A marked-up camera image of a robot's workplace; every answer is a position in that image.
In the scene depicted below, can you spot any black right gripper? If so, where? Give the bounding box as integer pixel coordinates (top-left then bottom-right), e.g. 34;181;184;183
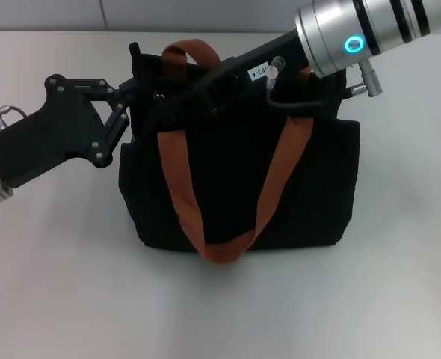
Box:
156;31;313;121

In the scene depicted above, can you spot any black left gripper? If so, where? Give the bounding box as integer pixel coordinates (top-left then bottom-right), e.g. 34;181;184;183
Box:
0;76;141;189

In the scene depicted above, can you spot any black food bag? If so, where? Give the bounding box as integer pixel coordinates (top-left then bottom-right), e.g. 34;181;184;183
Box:
116;38;360;266

